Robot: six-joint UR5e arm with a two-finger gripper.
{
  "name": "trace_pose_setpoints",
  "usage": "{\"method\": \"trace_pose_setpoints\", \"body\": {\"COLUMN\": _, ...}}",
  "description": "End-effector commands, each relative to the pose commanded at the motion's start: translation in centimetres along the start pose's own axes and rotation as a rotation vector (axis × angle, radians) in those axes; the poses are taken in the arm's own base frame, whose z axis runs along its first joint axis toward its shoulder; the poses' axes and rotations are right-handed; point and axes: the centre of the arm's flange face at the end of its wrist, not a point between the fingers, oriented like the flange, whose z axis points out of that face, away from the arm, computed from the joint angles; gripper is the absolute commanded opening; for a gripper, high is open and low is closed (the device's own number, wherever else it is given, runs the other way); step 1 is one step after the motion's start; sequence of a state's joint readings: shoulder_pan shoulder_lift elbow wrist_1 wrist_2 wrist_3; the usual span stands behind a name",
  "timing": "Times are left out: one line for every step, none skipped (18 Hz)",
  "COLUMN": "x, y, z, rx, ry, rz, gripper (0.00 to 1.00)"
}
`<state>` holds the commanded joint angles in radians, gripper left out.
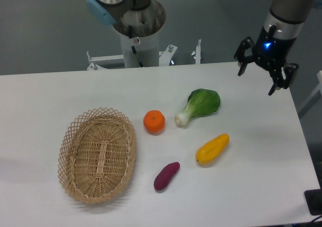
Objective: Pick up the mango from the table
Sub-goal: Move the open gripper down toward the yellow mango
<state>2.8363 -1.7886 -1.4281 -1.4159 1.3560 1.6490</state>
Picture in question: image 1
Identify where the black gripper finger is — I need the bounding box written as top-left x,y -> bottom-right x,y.
268,63 -> 299,96
234,37 -> 255,76

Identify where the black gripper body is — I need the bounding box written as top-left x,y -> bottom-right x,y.
252,25 -> 294,72

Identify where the yellow mango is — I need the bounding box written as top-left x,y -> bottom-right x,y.
195,133 -> 230,165

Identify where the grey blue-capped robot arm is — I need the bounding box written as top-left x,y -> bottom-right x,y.
87,0 -> 321,94

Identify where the green bok choy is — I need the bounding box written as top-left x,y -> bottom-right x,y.
175,89 -> 221,127

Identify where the orange tangerine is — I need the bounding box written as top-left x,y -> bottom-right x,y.
143,110 -> 166,134

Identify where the black device at table edge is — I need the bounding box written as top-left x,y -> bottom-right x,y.
304,189 -> 321,215

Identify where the purple sweet potato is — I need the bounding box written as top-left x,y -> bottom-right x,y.
153,162 -> 181,191

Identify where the woven wicker basket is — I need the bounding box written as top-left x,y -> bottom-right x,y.
58,108 -> 136,204

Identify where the white frame at right edge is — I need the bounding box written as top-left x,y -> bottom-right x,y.
298,70 -> 321,119

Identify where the white metal base frame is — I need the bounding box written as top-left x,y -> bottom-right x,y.
86,39 -> 202,71

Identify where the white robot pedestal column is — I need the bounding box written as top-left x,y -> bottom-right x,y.
110,0 -> 167,68

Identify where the black cable on pedestal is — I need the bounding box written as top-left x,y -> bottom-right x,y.
128,25 -> 144,68

